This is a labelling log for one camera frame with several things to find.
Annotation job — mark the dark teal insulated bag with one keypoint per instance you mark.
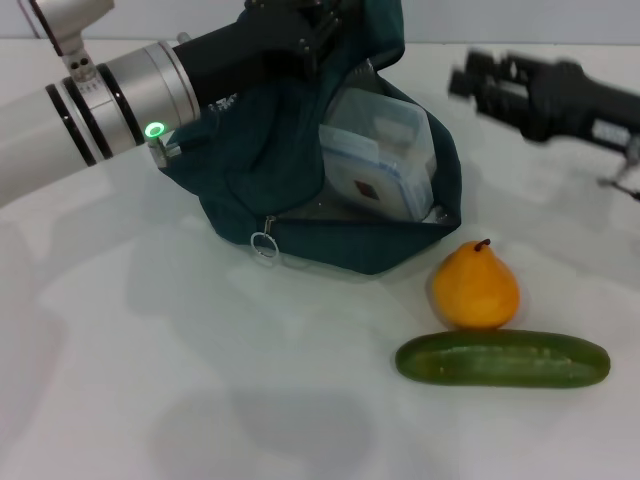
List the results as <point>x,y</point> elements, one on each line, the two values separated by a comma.
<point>260,165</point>

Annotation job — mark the green cucumber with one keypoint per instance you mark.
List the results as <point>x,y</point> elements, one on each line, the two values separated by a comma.
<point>500,360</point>

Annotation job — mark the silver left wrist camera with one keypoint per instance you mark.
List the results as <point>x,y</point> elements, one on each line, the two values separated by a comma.
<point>65,20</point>

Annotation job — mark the yellow orange pear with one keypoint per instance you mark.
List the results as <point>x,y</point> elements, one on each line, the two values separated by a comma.
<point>475,292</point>

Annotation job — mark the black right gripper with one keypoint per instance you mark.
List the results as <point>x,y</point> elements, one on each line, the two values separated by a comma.
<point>570,105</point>

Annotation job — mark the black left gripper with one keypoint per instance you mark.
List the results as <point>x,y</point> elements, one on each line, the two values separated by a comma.
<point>250,50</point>

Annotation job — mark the clear plastic food container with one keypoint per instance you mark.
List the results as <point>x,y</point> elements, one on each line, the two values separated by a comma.
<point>380,160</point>

